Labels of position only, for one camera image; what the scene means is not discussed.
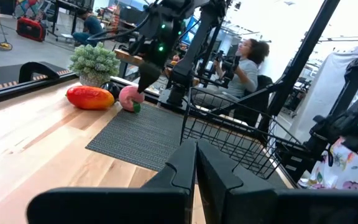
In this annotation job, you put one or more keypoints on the black overhead frame post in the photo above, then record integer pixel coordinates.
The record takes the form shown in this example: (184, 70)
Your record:
(303, 53)

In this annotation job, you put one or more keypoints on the black office chair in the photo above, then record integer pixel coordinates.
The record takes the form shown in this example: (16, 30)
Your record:
(259, 102)

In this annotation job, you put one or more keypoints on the blue lit screen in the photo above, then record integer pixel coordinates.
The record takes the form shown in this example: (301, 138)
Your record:
(193, 28)

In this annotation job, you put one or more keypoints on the black round plum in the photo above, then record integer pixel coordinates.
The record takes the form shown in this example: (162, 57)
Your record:
(112, 88)

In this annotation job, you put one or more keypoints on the white cloth cover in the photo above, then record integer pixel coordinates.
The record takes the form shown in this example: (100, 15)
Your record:
(322, 93)

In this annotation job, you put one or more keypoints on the person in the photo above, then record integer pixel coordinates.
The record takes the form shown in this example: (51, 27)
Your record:
(244, 74)
(92, 26)

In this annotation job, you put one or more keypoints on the red black case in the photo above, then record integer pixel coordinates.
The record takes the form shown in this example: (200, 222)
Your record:
(30, 29)

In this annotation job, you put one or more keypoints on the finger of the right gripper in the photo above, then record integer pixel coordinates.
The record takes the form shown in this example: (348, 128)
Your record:
(148, 77)

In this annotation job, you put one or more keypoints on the black arched frame bracket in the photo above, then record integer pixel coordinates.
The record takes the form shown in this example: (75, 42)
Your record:
(26, 70)

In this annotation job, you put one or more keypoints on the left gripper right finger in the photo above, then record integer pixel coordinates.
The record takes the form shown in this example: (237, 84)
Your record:
(259, 205)

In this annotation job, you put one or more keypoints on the red orange mango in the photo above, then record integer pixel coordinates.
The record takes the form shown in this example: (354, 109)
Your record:
(89, 98)

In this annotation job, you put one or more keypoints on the floral patterned cloth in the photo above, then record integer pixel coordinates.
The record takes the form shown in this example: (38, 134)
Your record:
(346, 171)

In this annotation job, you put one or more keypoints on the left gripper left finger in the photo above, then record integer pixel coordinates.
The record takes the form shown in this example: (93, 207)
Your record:
(120, 205)

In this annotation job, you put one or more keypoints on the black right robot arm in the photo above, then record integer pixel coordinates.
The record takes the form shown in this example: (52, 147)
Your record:
(194, 46)

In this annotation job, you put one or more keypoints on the pink peach with leaf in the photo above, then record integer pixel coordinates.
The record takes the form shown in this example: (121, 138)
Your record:
(129, 98)

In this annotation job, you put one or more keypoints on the grey woven placemat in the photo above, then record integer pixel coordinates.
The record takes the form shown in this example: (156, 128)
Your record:
(141, 137)

